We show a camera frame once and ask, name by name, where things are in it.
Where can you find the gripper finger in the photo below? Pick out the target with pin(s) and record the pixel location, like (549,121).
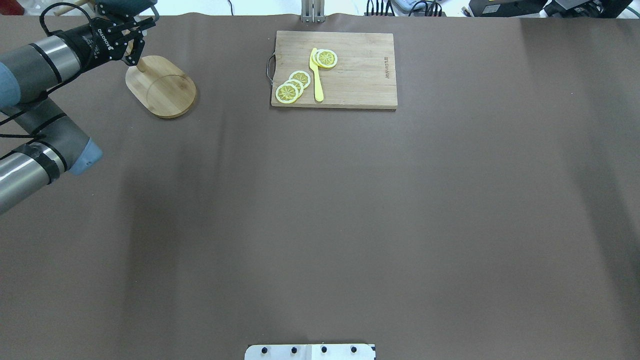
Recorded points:
(133,40)
(125,13)

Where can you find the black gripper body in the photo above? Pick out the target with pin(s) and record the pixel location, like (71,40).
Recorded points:
(91,44)

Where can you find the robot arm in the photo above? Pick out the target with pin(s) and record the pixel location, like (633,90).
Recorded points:
(54,143)

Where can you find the wooden cup rack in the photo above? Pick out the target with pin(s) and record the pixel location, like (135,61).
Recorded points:
(164,89)

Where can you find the lemon slice middle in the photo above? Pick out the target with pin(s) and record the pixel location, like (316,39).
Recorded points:
(297,84)

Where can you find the lemon slice under front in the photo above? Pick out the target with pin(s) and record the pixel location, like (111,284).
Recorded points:
(314,59)

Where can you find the yellow plastic knife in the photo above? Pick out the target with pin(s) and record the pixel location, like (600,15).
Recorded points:
(317,82)

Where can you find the lemon slice front left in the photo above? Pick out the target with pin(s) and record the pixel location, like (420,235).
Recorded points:
(326,58)

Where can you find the bamboo cutting board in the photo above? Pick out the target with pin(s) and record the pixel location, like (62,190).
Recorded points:
(363,78)

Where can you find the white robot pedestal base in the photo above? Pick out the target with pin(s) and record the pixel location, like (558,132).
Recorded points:
(311,351)

